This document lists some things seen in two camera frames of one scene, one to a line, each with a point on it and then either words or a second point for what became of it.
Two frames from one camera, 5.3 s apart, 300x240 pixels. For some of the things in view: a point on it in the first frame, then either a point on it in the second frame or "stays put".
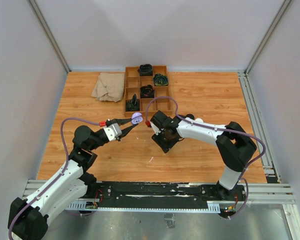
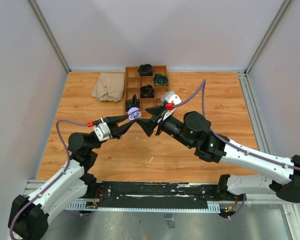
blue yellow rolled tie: [160, 79] stays put
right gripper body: [164, 141] to [159, 121]
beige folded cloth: [109, 86] stays put
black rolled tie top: [145, 70] stays put
